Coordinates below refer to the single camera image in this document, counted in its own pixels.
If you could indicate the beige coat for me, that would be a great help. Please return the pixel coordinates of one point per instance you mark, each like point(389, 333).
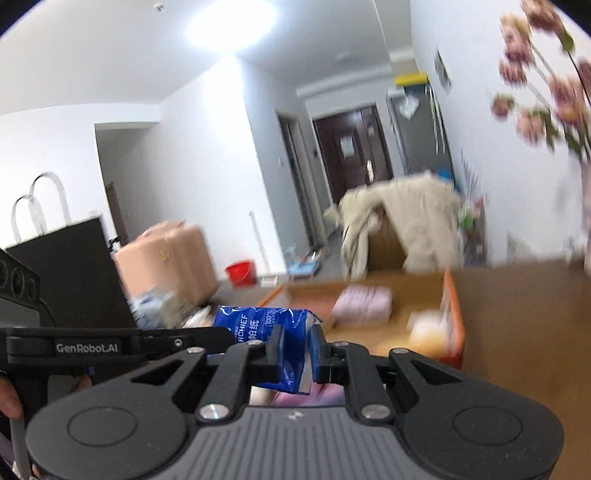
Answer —
point(425, 217)

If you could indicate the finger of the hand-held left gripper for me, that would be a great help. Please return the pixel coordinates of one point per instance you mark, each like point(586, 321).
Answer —
point(184, 339)

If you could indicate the yellow box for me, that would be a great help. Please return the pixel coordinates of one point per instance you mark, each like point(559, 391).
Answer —
point(412, 79)

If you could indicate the paper sheet on door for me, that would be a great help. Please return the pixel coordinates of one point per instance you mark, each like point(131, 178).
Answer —
point(348, 146)

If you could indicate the red bucket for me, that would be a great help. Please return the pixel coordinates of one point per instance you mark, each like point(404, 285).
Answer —
point(240, 274)

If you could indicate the pink speckled vase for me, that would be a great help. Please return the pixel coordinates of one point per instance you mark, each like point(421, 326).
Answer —
point(585, 207)

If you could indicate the blue tissue pack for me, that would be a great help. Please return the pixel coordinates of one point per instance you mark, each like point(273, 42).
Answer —
point(258, 323)

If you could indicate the round ceiling light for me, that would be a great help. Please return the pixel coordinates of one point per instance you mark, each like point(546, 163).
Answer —
point(231, 23)

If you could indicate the black paper bag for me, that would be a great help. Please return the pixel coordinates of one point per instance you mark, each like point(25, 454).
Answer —
point(78, 277)

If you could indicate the paper sheet on refrigerator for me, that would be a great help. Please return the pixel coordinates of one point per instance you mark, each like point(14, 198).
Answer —
point(409, 106)

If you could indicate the peach suitcase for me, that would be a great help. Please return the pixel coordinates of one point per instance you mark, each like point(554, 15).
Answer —
point(166, 258)

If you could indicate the purple fluffy cloth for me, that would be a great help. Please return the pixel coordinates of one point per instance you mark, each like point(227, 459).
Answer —
point(323, 397)

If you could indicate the brown cardboard box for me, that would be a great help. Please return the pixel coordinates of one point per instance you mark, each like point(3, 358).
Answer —
point(383, 249)

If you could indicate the dried pink roses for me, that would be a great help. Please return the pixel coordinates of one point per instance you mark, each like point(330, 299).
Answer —
point(563, 97)

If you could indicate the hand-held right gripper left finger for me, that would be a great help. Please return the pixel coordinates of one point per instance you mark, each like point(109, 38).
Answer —
point(268, 364)

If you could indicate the person's left hand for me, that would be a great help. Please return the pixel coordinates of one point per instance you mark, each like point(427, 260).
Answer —
point(9, 399)

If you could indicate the small blue stool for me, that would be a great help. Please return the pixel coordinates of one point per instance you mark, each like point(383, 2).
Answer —
point(302, 267)

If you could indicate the grey refrigerator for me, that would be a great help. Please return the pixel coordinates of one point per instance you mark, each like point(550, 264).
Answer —
point(415, 143)

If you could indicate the red cardboard box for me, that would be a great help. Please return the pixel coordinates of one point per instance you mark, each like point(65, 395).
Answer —
point(455, 318)

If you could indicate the dark brown door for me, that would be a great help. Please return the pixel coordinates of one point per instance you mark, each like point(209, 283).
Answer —
point(351, 175)

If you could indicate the purple towel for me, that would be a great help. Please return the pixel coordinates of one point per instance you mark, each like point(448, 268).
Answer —
point(362, 304)

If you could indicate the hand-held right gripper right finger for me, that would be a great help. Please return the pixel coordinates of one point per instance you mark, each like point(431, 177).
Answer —
point(316, 353)

